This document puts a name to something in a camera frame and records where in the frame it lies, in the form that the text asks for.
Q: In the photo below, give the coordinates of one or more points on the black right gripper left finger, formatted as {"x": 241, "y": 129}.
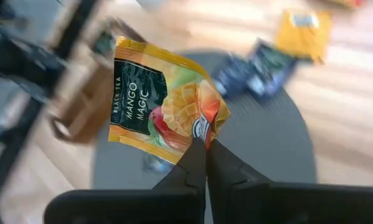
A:
{"x": 186, "y": 202}

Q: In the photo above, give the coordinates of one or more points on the black metal frame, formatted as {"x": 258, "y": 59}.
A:
{"x": 74, "y": 28}

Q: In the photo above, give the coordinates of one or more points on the round grey woven placemat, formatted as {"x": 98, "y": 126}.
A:
{"x": 267, "y": 140}

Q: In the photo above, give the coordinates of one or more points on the orange black tea packet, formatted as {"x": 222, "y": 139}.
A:
{"x": 345, "y": 3}

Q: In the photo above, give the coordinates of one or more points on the orange mango tea packet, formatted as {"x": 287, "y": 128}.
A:
{"x": 161, "y": 102}

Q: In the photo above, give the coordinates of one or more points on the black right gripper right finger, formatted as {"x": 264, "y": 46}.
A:
{"x": 236, "y": 199}

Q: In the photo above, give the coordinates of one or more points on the yellow tea packet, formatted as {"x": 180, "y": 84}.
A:
{"x": 303, "y": 37}

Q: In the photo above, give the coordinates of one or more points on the wooden compartment box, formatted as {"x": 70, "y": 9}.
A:
{"x": 83, "y": 105}

